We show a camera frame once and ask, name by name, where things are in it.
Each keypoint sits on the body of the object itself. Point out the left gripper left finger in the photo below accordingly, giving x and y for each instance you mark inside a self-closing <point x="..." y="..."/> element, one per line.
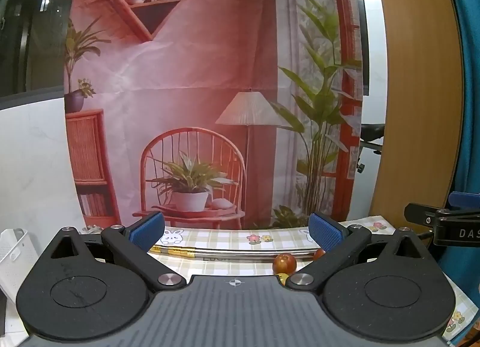
<point x="130" y="246"/>

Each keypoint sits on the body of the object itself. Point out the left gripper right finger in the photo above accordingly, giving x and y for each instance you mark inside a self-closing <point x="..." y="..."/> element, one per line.
<point x="342" y="246"/>

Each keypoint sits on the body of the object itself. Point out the dark red apple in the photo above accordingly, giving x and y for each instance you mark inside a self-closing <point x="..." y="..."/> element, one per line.
<point x="318" y="254"/>

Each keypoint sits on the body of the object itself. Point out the yellow green apple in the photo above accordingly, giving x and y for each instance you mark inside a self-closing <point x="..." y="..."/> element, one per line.
<point x="282" y="277"/>

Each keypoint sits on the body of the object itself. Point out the teal fabric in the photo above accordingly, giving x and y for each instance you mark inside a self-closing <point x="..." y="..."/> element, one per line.
<point x="461" y="264"/>

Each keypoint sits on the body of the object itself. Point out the telescopic metal back scratcher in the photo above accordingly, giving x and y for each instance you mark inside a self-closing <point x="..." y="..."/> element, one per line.
<point x="199" y="253"/>

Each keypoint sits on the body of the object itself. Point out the checkered bunny tablecloth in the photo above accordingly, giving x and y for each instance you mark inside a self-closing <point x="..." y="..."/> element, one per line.
<point x="465" y="312"/>

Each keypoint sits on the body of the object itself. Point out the wooden board panel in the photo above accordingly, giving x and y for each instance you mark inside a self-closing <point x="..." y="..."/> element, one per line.
<point x="424" y="108"/>

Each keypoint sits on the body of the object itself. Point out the black stand with knob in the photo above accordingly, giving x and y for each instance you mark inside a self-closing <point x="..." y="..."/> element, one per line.
<point x="369" y="134"/>

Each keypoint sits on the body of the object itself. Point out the white perforated plastic basket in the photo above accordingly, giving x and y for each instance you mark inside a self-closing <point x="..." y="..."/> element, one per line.
<point x="18" y="255"/>

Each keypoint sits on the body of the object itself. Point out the printed room backdrop cloth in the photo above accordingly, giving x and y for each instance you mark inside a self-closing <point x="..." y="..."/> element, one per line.
<point x="224" y="114"/>

